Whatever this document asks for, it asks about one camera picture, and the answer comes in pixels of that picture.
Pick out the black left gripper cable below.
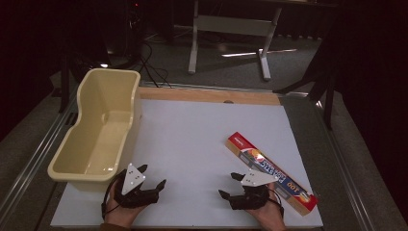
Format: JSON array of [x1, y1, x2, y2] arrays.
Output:
[[100, 169, 127, 221]]

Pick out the wooden board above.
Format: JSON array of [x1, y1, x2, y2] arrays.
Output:
[[138, 87, 282, 107]]

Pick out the black metal stand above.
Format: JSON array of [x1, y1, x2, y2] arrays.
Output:
[[273, 62, 339, 131]]

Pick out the metal rail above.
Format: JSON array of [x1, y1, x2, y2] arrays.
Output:
[[315, 98, 377, 231], [0, 95, 80, 223]]

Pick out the person's left hand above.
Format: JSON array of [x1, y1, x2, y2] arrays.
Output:
[[103, 184, 147, 227]]

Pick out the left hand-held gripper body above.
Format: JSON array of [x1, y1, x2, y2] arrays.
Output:
[[113, 163, 161, 210]]

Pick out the white board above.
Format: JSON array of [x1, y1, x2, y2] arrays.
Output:
[[50, 97, 324, 230]]

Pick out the white metal table frame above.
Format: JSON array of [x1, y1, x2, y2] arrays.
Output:
[[188, 0, 284, 82]]

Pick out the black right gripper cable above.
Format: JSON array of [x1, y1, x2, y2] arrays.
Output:
[[268, 188, 286, 219]]

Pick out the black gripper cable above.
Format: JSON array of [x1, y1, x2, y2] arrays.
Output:
[[100, 169, 127, 221], [268, 188, 286, 219]]

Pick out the black floor cables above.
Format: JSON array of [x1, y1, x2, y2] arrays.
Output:
[[127, 39, 173, 89]]

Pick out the long red and blue box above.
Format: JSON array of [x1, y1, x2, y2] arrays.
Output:
[[224, 131, 319, 217]]

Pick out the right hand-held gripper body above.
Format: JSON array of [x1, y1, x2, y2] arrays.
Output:
[[228, 169, 280, 212]]

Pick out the cream plastic bin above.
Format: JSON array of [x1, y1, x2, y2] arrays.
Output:
[[47, 67, 142, 193]]

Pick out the person's right hand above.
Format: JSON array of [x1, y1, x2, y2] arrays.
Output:
[[246, 182, 287, 231]]

